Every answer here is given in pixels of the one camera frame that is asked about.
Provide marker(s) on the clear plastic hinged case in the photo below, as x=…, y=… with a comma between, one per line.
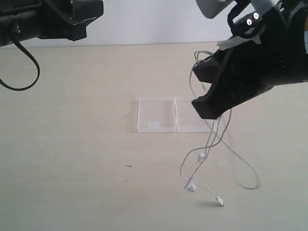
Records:
x=169, y=114

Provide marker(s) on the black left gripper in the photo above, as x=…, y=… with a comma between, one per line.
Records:
x=68, y=19

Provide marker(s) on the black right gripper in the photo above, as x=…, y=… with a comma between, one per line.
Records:
x=268, y=47

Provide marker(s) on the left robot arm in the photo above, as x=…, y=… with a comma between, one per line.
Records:
x=22, y=20

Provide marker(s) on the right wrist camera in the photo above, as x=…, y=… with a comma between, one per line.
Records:
x=211, y=8

